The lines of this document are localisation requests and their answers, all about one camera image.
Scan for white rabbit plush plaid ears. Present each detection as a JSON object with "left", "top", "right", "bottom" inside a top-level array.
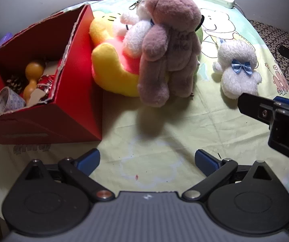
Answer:
[{"left": 120, "top": 0, "right": 160, "bottom": 58}]

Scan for orange wooden gourd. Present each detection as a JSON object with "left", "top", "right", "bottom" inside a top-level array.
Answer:
[{"left": 23, "top": 62, "right": 46, "bottom": 104}]

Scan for brown teddy bear plush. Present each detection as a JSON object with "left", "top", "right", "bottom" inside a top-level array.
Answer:
[{"left": 137, "top": 0, "right": 202, "bottom": 107}]

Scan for white plush with blue bow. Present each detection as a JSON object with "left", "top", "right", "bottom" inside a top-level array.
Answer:
[{"left": 212, "top": 37, "right": 263, "bottom": 99}]

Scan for red cardboard box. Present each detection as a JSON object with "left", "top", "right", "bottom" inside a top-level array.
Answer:
[{"left": 0, "top": 4, "right": 103, "bottom": 145}]

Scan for pine cone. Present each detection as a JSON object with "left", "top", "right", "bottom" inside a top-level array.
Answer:
[{"left": 6, "top": 75, "right": 25, "bottom": 95}]

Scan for red foil wrapper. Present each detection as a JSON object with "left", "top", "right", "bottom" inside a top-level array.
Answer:
[{"left": 37, "top": 74, "right": 56, "bottom": 94}]

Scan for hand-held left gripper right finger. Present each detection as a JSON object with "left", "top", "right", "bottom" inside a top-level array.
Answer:
[{"left": 182, "top": 149, "right": 273, "bottom": 202}]

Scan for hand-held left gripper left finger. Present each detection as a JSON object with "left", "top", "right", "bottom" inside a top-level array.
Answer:
[{"left": 21, "top": 148, "right": 116, "bottom": 202}]

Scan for purple tissue pack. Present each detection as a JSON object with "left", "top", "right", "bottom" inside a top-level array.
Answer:
[{"left": 0, "top": 31, "right": 14, "bottom": 47}]

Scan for bear printed blanket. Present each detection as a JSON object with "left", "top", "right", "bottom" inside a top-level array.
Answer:
[{"left": 0, "top": 0, "right": 289, "bottom": 222}]

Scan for dark floral cloth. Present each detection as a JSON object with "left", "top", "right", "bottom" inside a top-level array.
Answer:
[{"left": 248, "top": 19, "right": 289, "bottom": 94}]

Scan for yellow tiger plush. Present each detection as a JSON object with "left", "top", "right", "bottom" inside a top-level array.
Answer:
[{"left": 89, "top": 10, "right": 147, "bottom": 97}]

